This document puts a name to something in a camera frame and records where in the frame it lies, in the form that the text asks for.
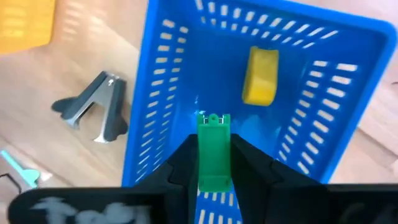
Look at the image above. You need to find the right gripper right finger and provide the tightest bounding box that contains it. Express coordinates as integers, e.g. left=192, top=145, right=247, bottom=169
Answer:
left=229, top=133, right=328, bottom=224

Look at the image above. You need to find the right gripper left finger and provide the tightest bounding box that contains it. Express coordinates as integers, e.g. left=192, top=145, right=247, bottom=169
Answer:
left=134, top=133, right=200, bottom=224

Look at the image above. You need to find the green plastic clip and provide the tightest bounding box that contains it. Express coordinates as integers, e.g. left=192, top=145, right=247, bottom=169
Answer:
left=197, top=113, right=233, bottom=193

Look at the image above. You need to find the yellow mini stapler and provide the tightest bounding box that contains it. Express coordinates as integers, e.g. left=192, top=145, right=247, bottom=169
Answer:
left=241, top=45, right=280, bottom=107

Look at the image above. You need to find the black stapler remover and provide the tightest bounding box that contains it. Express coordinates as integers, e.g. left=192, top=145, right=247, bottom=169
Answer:
left=51, top=70, right=129, bottom=144

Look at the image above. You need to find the teal stapler remover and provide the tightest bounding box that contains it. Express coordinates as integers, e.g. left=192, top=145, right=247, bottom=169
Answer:
left=0, top=149, right=41, bottom=189

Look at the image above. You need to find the blue plastic basket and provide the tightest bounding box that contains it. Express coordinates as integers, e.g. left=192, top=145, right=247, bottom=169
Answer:
left=121, top=0, right=398, bottom=224

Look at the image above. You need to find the yellow plastic basket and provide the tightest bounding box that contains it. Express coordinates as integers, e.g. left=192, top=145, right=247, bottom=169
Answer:
left=0, top=0, right=57, bottom=55

